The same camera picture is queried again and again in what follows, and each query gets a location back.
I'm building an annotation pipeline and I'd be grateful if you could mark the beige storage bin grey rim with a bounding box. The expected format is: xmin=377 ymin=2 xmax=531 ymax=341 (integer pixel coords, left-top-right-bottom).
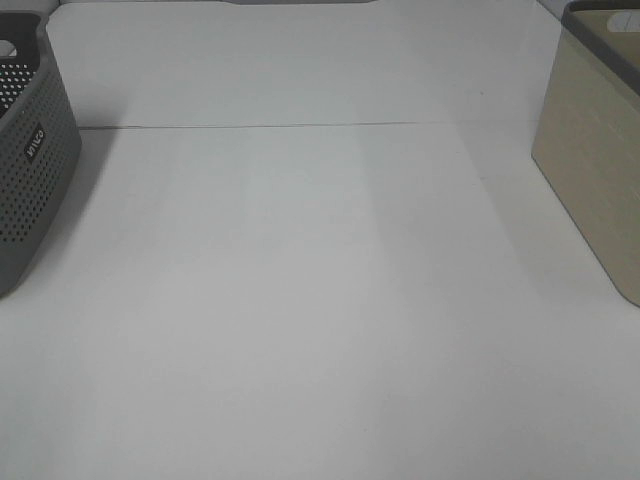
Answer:
xmin=532 ymin=1 xmax=639 ymax=304

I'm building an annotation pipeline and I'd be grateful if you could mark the grey perforated plastic basket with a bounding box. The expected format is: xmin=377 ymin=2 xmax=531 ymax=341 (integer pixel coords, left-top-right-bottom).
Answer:
xmin=1 ymin=10 xmax=82 ymax=295

